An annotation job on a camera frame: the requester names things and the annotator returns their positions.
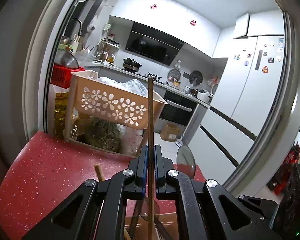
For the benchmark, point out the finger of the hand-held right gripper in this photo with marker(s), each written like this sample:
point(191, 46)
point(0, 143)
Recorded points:
point(262, 206)

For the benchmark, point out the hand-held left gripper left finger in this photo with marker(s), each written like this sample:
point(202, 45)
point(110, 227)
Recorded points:
point(115, 205)

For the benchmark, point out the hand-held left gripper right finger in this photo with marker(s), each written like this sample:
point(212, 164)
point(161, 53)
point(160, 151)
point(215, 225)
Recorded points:
point(190, 205)

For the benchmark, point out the beige perforated utensil holder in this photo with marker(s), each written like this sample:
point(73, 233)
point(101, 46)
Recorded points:
point(168, 223)

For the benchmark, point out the red hanging decoration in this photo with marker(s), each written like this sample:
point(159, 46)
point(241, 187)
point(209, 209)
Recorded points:
point(288, 162)

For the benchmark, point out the plastic bag of greens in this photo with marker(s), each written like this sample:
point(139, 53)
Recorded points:
point(102, 135)

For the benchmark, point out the cardboard box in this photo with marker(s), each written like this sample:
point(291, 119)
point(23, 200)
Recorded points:
point(171, 131)

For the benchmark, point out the black built-in oven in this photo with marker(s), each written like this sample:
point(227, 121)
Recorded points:
point(177, 110)

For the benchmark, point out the beige flower-cutout storage cart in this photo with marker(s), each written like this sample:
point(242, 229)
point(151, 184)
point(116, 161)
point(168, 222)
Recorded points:
point(110, 105)

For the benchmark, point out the yellow bag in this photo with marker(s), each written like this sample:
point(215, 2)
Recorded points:
point(61, 112)

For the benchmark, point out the white rice cooker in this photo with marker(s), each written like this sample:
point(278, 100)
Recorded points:
point(204, 95)

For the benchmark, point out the white refrigerator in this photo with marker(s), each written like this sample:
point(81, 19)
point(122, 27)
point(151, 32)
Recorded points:
point(240, 92)

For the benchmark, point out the clear plastic bags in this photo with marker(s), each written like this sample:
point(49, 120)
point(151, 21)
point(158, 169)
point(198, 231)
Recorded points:
point(130, 86)

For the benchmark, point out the round sectioned hanging rack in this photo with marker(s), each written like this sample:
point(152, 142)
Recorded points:
point(196, 77)

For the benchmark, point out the round hanging strainer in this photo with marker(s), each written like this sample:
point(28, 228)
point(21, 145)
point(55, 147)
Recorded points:
point(174, 75)

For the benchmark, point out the red plastic basket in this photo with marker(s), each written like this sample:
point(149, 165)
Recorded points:
point(65, 76)

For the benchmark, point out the black wok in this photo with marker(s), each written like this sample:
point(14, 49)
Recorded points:
point(132, 63)

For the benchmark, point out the steel pot lid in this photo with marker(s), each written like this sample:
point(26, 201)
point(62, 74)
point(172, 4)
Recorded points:
point(68, 60)

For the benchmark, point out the spice rack with jars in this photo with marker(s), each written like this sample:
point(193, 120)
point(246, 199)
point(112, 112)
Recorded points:
point(107, 51)

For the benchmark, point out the black range hood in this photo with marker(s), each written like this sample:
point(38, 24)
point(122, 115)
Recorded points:
point(152, 45)

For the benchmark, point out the kitchen faucet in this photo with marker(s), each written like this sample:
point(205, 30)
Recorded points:
point(78, 23)

